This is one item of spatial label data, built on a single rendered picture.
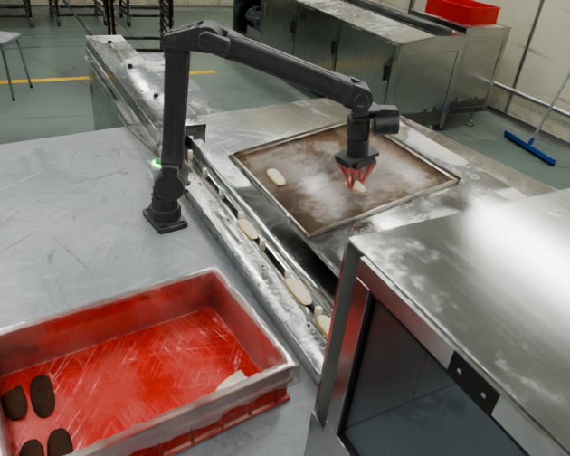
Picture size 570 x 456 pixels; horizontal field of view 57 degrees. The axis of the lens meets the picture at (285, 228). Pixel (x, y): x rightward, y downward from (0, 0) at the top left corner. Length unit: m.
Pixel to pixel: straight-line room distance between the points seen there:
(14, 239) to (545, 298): 1.24
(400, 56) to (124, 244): 3.00
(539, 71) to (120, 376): 4.74
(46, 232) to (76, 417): 0.61
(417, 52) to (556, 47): 1.49
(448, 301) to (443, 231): 0.13
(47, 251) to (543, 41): 4.61
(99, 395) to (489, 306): 0.73
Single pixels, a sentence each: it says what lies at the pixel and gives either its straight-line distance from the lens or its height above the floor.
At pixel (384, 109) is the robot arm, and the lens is 1.35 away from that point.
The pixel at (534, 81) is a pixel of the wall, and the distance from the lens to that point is 5.35.
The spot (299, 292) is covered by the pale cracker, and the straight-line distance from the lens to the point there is 1.20.
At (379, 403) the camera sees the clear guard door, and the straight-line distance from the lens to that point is 0.62.
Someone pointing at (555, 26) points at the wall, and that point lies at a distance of 5.26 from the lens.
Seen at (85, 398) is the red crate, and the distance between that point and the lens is 1.05.
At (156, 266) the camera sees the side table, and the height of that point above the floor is 0.82.
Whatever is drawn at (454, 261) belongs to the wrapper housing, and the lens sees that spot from 0.59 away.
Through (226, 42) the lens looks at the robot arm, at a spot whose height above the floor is 1.33.
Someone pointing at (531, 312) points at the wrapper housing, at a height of 1.30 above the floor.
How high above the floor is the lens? 1.61
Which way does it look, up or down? 32 degrees down
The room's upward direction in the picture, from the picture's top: 6 degrees clockwise
